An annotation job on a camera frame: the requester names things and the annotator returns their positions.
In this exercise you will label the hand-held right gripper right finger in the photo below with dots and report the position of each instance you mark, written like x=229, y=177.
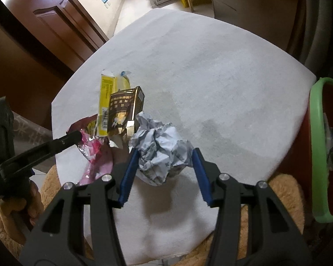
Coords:
x=201, y=177

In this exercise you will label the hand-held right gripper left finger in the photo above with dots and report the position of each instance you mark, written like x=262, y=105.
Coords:
x=126, y=180

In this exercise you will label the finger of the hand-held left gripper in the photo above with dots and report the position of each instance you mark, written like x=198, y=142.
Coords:
x=44, y=148

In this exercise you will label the pink foil wrapper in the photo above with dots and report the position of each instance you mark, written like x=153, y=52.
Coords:
x=97, y=149

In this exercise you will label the green-rimmed red bin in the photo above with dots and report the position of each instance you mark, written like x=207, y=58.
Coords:
x=319, y=144

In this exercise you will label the person's left hand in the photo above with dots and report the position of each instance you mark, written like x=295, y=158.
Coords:
x=34, y=205

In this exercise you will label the grey patterned cloth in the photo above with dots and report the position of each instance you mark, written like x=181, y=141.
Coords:
x=30, y=130

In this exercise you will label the dark brown gold box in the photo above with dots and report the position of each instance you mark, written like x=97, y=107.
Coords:
x=122, y=108

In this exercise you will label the yellow carton box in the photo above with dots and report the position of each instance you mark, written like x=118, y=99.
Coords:
x=106, y=99

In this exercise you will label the tan plush cloth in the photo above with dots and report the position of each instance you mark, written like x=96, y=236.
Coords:
x=285, y=194

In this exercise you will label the white table cloth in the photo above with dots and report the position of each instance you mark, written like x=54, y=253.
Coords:
x=211, y=74

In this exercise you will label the brown wooden door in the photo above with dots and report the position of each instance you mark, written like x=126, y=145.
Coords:
x=58, y=19

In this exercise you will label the dark brown wardrobe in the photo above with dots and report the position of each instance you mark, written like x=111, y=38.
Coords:
x=252, y=5

